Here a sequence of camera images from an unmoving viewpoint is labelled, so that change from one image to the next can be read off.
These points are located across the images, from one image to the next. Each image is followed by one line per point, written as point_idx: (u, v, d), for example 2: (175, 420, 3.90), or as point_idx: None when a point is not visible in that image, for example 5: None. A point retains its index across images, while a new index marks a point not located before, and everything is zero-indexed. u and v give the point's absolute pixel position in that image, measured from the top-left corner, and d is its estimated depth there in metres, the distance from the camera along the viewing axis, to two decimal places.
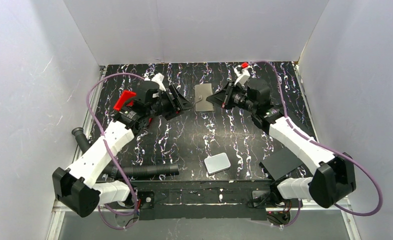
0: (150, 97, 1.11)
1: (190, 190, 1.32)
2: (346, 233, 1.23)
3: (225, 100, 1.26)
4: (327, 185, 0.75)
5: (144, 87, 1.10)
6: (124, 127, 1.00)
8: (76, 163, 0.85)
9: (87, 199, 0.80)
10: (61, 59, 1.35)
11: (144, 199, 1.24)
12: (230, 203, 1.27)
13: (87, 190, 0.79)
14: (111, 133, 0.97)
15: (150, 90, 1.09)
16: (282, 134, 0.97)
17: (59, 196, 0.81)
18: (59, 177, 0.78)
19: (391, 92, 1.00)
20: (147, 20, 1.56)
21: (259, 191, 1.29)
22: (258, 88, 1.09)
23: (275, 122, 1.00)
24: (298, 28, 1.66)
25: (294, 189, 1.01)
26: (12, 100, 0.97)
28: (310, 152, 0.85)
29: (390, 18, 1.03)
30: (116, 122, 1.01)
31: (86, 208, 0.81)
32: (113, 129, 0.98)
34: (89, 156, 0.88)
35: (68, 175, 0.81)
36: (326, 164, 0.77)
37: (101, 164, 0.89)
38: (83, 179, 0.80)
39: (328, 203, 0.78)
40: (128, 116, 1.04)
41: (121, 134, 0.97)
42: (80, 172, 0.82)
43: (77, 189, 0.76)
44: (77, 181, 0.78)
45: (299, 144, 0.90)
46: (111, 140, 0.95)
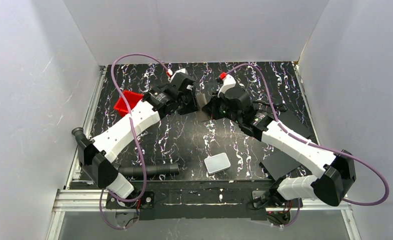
0: (183, 86, 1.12)
1: (190, 190, 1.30)
2: (345, 233, 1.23)
3: (213, 110, 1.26)
4: (336, 187, 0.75)
5: (179, 77, 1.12)
6: (152, 108, 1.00)
8: (101, 135, 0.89)
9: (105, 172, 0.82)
10: (61, 59, 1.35)
11: (144, 199, 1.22)
12: (230, 203, 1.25)
13: (106, 164, 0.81)
14: (137, 113, 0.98)
15: (186, 80, 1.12)
16: (277, 140, 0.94)
17: (82, 164, 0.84)
18: (82, 147, 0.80)
19: (391, 91, 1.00)
20: (147, 20, 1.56)
21: (259, 191, 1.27)
22: (236, 96, 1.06)
23: (268, 130, 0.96)
24: (297, 28, 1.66)
25: (295, 189, 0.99)
26: (13, 100, 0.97)
28: (313, 156, 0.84)
29: (390, 17, 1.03)
30: (145, 103, 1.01)
31: (105, 181, 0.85)
32: (140, 109, 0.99)
34: (113, 131, 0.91)
35: (92, 145, 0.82)
36: (332, 168, 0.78)
37: (124, 141, 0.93)
38: (105, 152, 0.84)
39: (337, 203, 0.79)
40: (158, 98, 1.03)
41: (147, 115, 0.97)
42: (102, 145, 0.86)
43: (97, 161, 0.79)
44: (99, 153, 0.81)
45: (299, 150, 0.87)
46: (137, 120, 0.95)
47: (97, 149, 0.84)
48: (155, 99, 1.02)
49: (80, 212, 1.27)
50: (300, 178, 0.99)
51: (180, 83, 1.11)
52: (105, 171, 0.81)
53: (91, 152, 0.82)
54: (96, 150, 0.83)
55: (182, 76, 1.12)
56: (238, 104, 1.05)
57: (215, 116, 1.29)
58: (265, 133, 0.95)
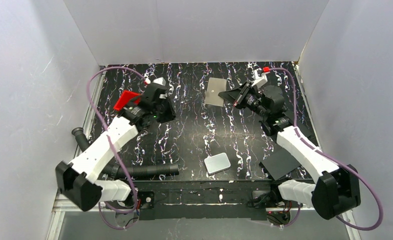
0: (157, 97, 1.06)
1: (190, 190, 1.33)
2: (346, 233, 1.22)
3: (238, 99, 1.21)
4: (329, 193, 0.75)
5: (152, 87, 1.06)
6: (129, 123, 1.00)
8: (79, 157, 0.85)
9: (89, 194, 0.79)
10: (61, 59, 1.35)
11: (144, 199, 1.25)
12: (230, 203, 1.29)
13: (89, 185, 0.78)
14: (114, 129, 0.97)
15: (159, 90, 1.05)
16: (289, 142, 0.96)
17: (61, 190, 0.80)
18: (61, 171, 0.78)
19: (391, 91, 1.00)
20: (147, 20, 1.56)
21: (259, 191, 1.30)
22: (273, 96, 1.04)
23: (283, 130, 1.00)
24: (298, 28, 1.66)
25: (296, 193, 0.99)
26: (12, 100, 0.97)
28: (316, 162, 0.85)
29: (390, 17, 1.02)
30: (121, 118, 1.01)
31: (89, 202, 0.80)
32: (117, 125, 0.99)
34: (92, 151, 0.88)
35: (71, 169, 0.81)
36: (329, 174, 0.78)
37: (104, 159, 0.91)
38: (86, 173, 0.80)
39: (331, 214, 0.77)
40: (133, 112, 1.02)
41: (124, 130, 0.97)
42: (82, 167, 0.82)
43: (78, 183, 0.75)
44: (80, 175, 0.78)
45: (305, 154, 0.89)
46: (115, 136, 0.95)
47: (77, 171, 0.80)
48: (130, 114, 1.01)
49: (80, 212, 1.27)
50: (302, 184, 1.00)
51: (154, 93, 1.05)
52: (89, 192, 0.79)
53: (70, 176, 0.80)
54: (76, 173, 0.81)
55: (155, 87, 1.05)
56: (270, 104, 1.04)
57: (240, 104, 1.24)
58: (279, 133, 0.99)
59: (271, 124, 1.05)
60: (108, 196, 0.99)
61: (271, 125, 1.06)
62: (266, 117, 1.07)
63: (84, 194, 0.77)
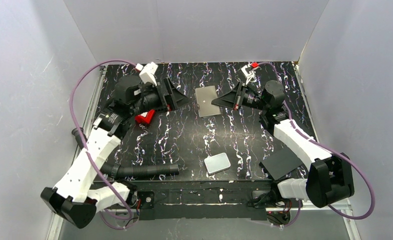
0: (131, 95, 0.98)
1: (190, 190, 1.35)
2: (345, 233, 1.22)
3: (238, 101, 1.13)
4: (321, 179, 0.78)
5: (121, 86, 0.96)
6: (107, 134, 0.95)
8: (62, 180, 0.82)
9: (80, 215, 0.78)
10: (61, 59, 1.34)
11: (144, 199, 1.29)
12: (230, 203, 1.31)
13: (78, 208, 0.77)
14: (93, 143, 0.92)
15: (131, 88, 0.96)
16: (284, 134, 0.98)
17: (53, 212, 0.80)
18: (47, 198, 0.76)
19: (391, 91, 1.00)
20: (147, 20, 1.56)
21: (259, 191, 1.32)
22: (274, 92, 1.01)
23: (279, 124, 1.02)
24: (298, 28, 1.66)
25: (293, 188, 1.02)
26: (12, 100, 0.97)
28: (309, 150, 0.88)
29: (390, 17, 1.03)
30: (98, 130, 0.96)
31: (85, 219, 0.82)
32: (96, 138, 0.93)
34: (74, 172, 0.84)
35: (57, 193, 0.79)
36: (321, 161, 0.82)
37: (90, 176, 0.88)
38: (72, 197, 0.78)
39: (324, 201, 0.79)
40: (110, 119, 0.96)
41: (104, 143, 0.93)
42: (67, 191, 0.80)
43: (67, 209, 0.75)
44: (66, 201, 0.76)
45: (300, 143, 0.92)
46: (95, 152, 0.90)
47: (63, 196, 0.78)
48: (108, 120, 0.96)
49: None
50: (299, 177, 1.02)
51: (127, 94, 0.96)
52: (79, 213, 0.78)
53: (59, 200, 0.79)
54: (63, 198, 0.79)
55: (125, 86, 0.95)
56: (269, 98, 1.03)
57: (243, 104, 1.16)
58: (276, 126, 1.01)
59: (269, 118, 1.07)
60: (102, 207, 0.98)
61: (268, 119, 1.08)
62: (265, 110, 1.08)
63: (74, 217, 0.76)
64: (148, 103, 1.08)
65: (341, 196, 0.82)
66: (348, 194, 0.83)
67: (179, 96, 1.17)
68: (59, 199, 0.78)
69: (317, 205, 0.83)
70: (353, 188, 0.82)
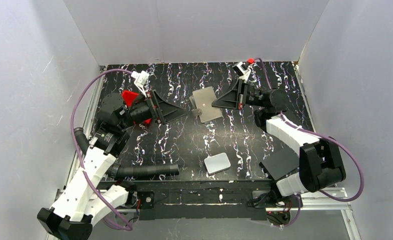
0: (118, 116, 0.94)
1: (190, 190, 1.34)
2: (345, 233, 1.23)
3: (241, 100, 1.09)
4: (310, 161, 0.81)
5: (105, 109, 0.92)
6: (103, 152, 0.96)
8: (59, 200, 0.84)
9: (76, 233, 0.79)
10: (61, 59, 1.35)
11: (144, 199, 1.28)
12: (230, 203, 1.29)
13: (75, 225, 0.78)
14: (90, 162, 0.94)
15: (116, 110, 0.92)
16: (275, 127, 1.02)
17: (49, 232, 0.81)
18: (44, 219, 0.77)
19: (391, 91, 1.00)
20: (147, 20, 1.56)
21: (259, 191, 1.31)
22: (277, 104, 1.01)
23: (271, 119, 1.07)
24: (297, 28, 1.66)
25: (290, 183, 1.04)
26: (12, 100, 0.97)
28: (297, 137, 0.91)
29: (390, 17, 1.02)
30: (94, 149, 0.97)
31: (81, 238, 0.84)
32: (92, 156, 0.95)
34: (71, 191, 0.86)
35: (53, 213, 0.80)
36: (309, 144, 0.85)
37: (86, 195, 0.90)
38: (69, 216, 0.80)
39: (316, 184, 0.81)
40: (106, 139, 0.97)
41: (100, 161, 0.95)
42: (64, 210, 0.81)
43: (65, 228, 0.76)
44: (63, 220, 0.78)
45: (289, 131, 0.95)
46: (91, 171, 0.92)
47: (60, 215, 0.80)
48: (104, 140, 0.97)
49: None
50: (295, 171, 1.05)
51: (112, 119, 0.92)
52: (76, 230, 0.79)
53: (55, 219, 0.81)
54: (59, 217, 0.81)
55: (109, 110, 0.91)
56: (269, 106, 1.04)
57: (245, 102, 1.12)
58: (268, 120, 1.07)
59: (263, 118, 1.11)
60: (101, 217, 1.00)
61: (262, 118, 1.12)
62: (262, 112, 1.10)
63: (71, 235, 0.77)
64: (140, 115, 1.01)
65: (333, 180, 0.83)
66: (340, 178, 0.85)
67: (169, 108, 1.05)
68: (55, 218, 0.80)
69: (310, 189, 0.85)
70: (344, 172, 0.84)
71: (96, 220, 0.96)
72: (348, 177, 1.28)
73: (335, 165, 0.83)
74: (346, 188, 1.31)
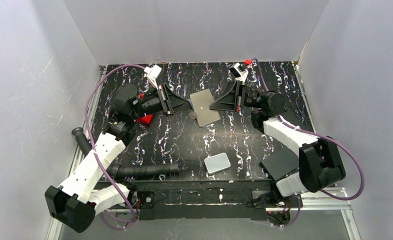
0: (131, 105, 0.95)
1: (190, 190, 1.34)
2: (346, 233, 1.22)
3: (239, 102, 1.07)
4: (310, 161, 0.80)
5: (120, 97, 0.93)
6: (115, 138, 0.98)
8: (69, 179, 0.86)
9: (83, 214, 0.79)
10: (61, 59, 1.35)
11: (144, 199, 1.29)
12: (230, 203, 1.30)
13: (82, 206, 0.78)
14: (101, 146, 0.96)
15: (129, 99, 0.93)
16: (273, 128, 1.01)
17: (53, 213, 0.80)
18: (52, 196, 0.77)
19: (391, 91, 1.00)
20: (147, 20, 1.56)
21: (259, 191, 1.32)
22: (275, 107, 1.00)
23: (267, 120, 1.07)
24: (298, 28, 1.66)
25: (290, 183, 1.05)
26: (12, 100, 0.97)
28: (296, 137, 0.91)
29: (390, 17, 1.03)
30: (106, 134, 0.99)
31: (84, 224, 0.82)
32: (104, 141, 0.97)
34: (81, 171, 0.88)
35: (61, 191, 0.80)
36: (309, 144, 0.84)
37: (94, 178, 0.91)
38: (77, 195, 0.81)
39: (316, 185, 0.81)
40: (118, 127, 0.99)
41: (111, 146, 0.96)
42: (72, 189, 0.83)
43: (70, 207, 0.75)
44: (72, 198, 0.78)
45: (287, 132, 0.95)
46: (102, 154, 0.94)
47: (68, 194, 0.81)
48: (116, 128, 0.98)
49: None
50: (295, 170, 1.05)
51: (126, 107, 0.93)
52: (83, 212, 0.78)
53: (61, 199, 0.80)
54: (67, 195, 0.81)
55: (123, 99, 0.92)
56: (267, 109, 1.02)
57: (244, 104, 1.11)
58: (265, 122, 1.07)
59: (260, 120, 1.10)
60: (104, 208, 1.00)
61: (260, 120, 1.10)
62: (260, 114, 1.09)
63: (77, 216, 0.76)
64: (152, 107, 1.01)
65: (333, 179, 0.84)
66: (340, 177, 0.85)
67: (177, 100, 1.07)
68: (63, 197, 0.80)
69: (311, 190, 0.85)
70: (344, 170, 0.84)
71: (98, 211, 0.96)
72: (349, 177, 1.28)
73: (334, 164, 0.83)
74: (346, 188, 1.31)
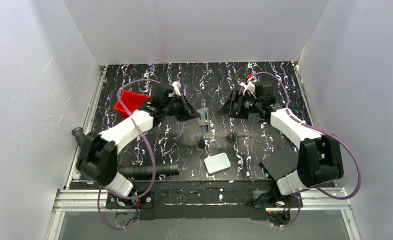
0: (167, 95, 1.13)
1: (190, 190, 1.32)
2: (346, 233, 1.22)
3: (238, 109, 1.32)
4: (309, 155, 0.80)
5: (161, 87, 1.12)
6: (148, 114, 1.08)
8: (107, 132, 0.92)
9: (111, 163, 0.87)
10: (61, 59, 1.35)
11: (144, 199, 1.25)
12: (230, 203, 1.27)
13: (114, 154, 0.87)
14: (137, 116, 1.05)
15: (168, 90, 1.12)
16: (279, 120, 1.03)
17: (82, 160, 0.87)
18: (90, 141, 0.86)
19: (391, 91, 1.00)
20: (147, 20, 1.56)
21: (260, 191, 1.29)
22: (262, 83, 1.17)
23: (275, 111, 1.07)
24: (298, 28, 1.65)
25: (290, 181, 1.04)
26: (12, 100, 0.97)
28: (300, 131, 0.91)
29: (390, 16, 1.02)
30: (140, 111, 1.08)
31: (107, 176, 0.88)
32: (138, 114, 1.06)
34: (118, 128, 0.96)
35: (98, 139, 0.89)
36: (311, 140, 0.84)
37: (128, 138, 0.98)
38: (115, 142, 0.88)
39: (312, 180, 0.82)
40: (151, 109, 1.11)
41: (146, 119, 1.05)
42: (111, 137, 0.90)
43: (107, 149, 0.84)
44: (109, 142, 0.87)
45: (291, 125, 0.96)
46: (138, 121, 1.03)
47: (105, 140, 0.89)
48: (149, 109, 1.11)
49: (81, 212, 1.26)
50: None
51: (163, 94, 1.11)
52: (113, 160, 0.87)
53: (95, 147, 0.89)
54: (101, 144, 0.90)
55: (164, 87, 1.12)
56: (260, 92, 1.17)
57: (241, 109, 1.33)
58: (272, 113, 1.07)
59: (266, 108, 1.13)
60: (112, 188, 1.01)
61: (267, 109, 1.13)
62: (260, 104, 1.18)
63: (109, 161, 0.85)
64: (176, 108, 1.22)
65: (331, 177, 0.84)
66: (337, 176, 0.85)
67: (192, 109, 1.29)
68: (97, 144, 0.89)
69: (306, 185, 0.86)
70: (342, 170, 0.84)
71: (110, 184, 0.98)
72: (349, 177, 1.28)
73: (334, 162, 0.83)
74: (346, 187, 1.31)
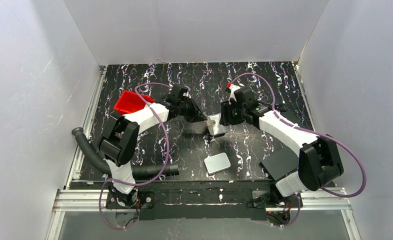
0: (181, 94, 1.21)
1: (190, 190, 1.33)
2: (346, 233, 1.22)
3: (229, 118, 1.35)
4: (311, 160, 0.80)
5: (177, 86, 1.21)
6: (164, 106, 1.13)
8: (130, 115, 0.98)
9: (132, 143, 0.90)
10: (61, 59, 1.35)
11: (144, 199, 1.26)
12: (230, 203, 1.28)
13: (135, 135, 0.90)
14: (155, 107, 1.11)
15: (183, 89, 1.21)
16: (270, 125, 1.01)
17: (105, 137, 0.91)
18: (114, 119, 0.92)
19: (391, 91, 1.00)
20: (147, 20, 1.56)
21: (259, 191, 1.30)
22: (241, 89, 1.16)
23: (263, 116, 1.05)
24: (298, 28, 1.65)
25: (290, 182, 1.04)
26: (12, 100, 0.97)
28: (295, 136, 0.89)
29: (390, 17, 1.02)
30: (157, 104, 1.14)
31: (126, 155, 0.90)
32: (156, 106, 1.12)
34: (140, 113, 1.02)
35: (122, 119, 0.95)
36: (309, 144, 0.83)
37: (147, 124, 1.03)
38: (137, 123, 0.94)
39: (316, 185, 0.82)
40: (165, 102, 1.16)
41: (163, 111, 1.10)
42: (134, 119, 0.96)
43: (130, 128, 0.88)
44: (131, 123, 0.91)
45: (285, 130, 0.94)
46: (157, 110, 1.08)
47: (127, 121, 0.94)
48: (164, 103, 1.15)
49: (81, 212, 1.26)
50: None
51: (179, 92, 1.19)
52: (134, 141, 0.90)
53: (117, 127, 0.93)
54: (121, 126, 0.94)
55: (180, 86, 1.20)
56: (242, 99, 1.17)
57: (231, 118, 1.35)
58: (260, 118, 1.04)
59: (252, 113, 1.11)
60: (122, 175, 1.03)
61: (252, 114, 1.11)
62: (244, 110, 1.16)
63: (130, 140, 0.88)
64: (186, 109, 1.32)
65: (332, 177, 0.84)
66: (338, 173, 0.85)
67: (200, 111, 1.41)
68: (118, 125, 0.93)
69: (310, 187, 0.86)
70: (342, 167, 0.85)
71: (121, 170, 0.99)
72: (348, 177, 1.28)
73: (333, 162, 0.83)
74: (346, 187, 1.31)
